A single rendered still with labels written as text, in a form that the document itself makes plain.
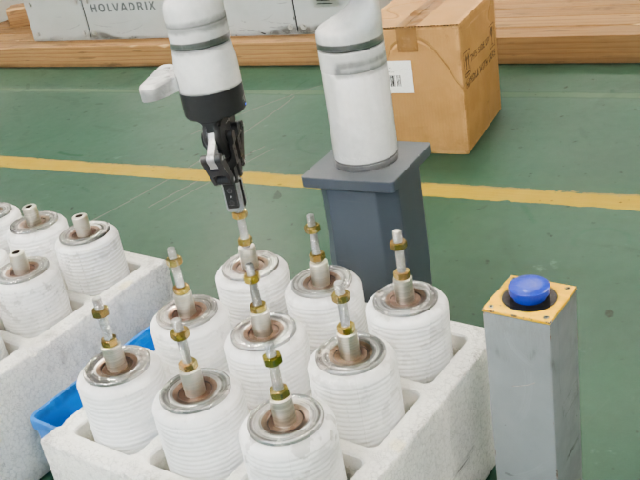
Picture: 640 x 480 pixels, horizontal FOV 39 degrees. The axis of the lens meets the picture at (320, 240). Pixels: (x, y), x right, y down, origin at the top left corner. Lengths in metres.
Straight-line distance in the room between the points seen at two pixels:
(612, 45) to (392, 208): 1.44
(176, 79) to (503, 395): 0.51
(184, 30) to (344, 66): 0.27
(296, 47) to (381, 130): 1.72
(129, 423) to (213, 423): 0.13
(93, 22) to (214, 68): 2.51
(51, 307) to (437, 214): 0.82
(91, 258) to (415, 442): 0.60
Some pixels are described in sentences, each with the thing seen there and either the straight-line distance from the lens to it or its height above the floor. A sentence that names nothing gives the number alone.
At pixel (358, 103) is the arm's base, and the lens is 1.23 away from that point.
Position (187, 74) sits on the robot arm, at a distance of 1.04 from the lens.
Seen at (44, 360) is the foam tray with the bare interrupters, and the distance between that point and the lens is 1.28.
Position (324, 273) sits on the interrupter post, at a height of 0.27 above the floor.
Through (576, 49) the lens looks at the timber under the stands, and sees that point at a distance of 2.63.
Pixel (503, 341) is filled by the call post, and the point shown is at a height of 0.28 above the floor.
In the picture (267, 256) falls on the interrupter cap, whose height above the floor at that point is 0.25.
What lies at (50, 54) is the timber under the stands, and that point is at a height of 0.05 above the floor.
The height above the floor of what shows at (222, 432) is 0.22.
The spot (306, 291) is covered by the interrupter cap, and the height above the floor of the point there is 0.25.
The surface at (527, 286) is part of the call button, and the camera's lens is 0.89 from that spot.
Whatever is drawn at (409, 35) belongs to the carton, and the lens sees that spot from 2.02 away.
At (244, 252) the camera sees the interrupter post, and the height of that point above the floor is 0.28.
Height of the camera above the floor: 0.78
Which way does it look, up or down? 26 degrees down
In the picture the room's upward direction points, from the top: 10 degrees counter-clockwise
